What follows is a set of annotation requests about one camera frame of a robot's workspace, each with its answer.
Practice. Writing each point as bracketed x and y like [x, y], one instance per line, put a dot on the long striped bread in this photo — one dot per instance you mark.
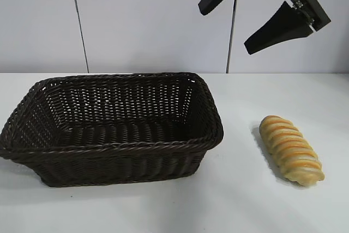
[291, 151]

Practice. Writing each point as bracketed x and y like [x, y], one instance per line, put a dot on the dark brown woven basket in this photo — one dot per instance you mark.
[122, 164]

